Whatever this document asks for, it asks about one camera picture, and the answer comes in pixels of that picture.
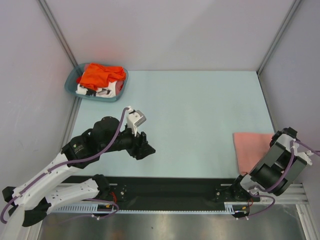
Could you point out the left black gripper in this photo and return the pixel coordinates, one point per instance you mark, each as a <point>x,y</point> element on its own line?
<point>140,148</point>

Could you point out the salmon pink t shirt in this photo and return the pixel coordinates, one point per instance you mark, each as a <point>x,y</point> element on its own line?
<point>250,147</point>

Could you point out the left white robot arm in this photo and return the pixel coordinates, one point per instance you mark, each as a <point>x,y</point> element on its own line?
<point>107,135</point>

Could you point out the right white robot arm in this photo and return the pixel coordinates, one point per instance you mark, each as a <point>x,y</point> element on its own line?
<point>279,167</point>

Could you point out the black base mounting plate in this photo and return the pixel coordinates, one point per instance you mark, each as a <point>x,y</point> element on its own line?
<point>173,194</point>

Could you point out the white t shirt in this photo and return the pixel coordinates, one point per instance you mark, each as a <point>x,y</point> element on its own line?
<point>104,92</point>

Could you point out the red garment in basket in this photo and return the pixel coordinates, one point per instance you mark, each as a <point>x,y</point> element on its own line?
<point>119,85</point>

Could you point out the orange t shirt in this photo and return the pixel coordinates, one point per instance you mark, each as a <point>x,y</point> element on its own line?
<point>99,76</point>

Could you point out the blue plastic laundry basket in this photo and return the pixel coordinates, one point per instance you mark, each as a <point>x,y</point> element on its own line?
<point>71,85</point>

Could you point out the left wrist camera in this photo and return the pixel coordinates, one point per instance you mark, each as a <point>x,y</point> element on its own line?
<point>134,119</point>

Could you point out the blue slotted cable duct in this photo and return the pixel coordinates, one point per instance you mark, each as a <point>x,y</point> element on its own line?
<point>86,208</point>

